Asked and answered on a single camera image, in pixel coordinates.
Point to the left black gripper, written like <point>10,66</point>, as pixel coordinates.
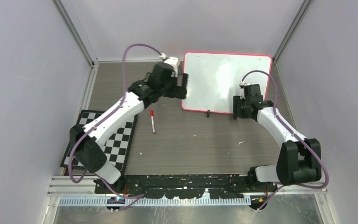
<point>179,92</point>

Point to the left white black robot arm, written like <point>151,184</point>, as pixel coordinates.
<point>165,80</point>

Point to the pink framed whiteboard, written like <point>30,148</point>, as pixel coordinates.
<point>214,78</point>

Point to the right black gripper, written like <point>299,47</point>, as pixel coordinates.
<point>237,111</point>

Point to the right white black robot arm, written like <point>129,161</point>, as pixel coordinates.
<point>296,162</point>

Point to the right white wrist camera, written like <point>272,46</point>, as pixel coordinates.
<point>242,84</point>

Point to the red capped white marker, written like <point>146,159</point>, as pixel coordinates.
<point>152,122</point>

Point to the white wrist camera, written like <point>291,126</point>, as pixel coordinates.
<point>173,61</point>
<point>242,84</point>

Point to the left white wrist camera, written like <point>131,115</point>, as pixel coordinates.
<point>173,61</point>

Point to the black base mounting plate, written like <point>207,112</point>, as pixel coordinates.
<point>218,186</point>

